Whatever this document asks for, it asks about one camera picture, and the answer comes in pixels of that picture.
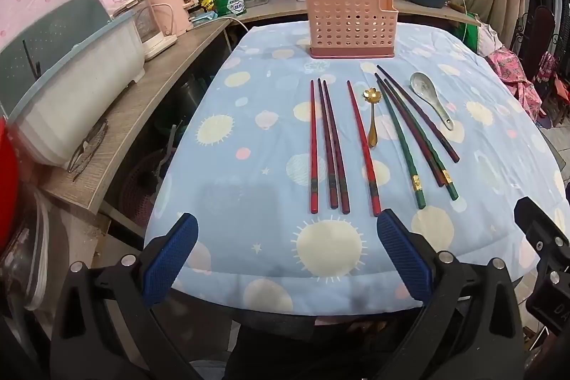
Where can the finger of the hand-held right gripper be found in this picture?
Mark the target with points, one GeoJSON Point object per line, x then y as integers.
{"type": "Point", "coordinates": [536, 224]}

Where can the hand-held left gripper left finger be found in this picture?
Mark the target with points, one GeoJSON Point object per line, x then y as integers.
{"type": "Point", "coordinates": [171, 260]}

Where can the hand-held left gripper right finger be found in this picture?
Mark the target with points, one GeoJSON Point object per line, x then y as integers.
{"type": "Point", "coordinates": [403, 255]}

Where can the green chopstick with gold band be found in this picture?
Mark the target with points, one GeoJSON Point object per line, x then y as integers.
{"type": "Point", "coordinates": [450, 191]}
{"type": "Point", "coordinates": [400, 144]}

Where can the dark red chopstick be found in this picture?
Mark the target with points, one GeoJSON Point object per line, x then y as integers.
{"type": "Point", "coordinates": [335, 148]}
{"type": "Point", "coordinates": [440, 180]}
{"type": "Point", "coordinates": [327, 148]}
{"type": "Point", "coordinates": [417, 113]}

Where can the white ceramic spoon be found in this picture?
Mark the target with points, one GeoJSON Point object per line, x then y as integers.
{"type": "Point", "coordinates": [421, 85]}

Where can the pink perforated utensil basket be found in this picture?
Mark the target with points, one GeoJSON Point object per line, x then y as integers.
{"type": "Point", "coordinates": [347, 28]}

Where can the blue printed blanket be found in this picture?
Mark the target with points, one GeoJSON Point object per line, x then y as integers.
{"type": "Point", "coordinates": [249, 166]}

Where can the gold flower spoon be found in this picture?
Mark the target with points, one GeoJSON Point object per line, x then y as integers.
{"type": "Point", "coordinates": [373, 126]}

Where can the pink floral cloth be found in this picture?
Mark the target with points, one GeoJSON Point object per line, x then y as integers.
{"type": "Point", "coordinates": [512, 73]}

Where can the red plastic object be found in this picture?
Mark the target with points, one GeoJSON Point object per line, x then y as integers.
{"type": "Point", "coordinates": [6, 184]}

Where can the white plastic tub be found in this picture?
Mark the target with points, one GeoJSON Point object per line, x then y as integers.
{"type": "Point", "coordinates": [75, 104]}

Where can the black metal chair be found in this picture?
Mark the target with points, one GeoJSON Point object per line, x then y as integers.
{"type": "Point", "coordinates": [541, 32]}

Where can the green cloth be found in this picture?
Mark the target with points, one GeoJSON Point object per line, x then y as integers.
{"type": "Point", "coordinates": [472, 39]}

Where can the white appliance with clear lid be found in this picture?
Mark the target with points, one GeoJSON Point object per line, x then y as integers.
{"type": "Point", "coordinates": [153, 32]}

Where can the light blue packet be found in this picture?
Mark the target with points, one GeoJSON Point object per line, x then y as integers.
{"type": "Point", "coordinates": [205, 17]}

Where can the grey-green plastic lid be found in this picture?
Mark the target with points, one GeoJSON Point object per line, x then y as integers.
{"type": "Point", "coordinates": [53, 32]}

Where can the pink electric kettle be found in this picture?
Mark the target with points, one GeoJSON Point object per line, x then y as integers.
{"type": "Point", "coordinates": [171, 1]}

